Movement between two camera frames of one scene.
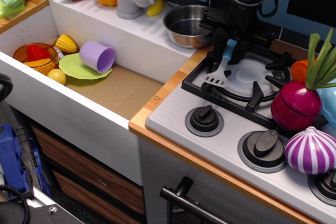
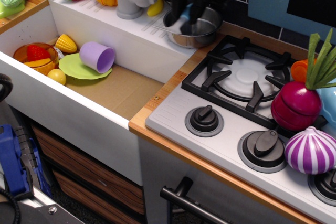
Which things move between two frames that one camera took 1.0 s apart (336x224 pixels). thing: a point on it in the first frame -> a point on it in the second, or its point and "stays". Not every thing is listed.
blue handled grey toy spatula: x=219 y=77 -> x=185 y=17
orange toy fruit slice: x=35 y=63 stays
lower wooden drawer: x=97 y=202 stays
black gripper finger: x=238 y=52 -> x=199 y=3
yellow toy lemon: x=58 y=75 stays
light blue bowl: x=328 y=96 stays
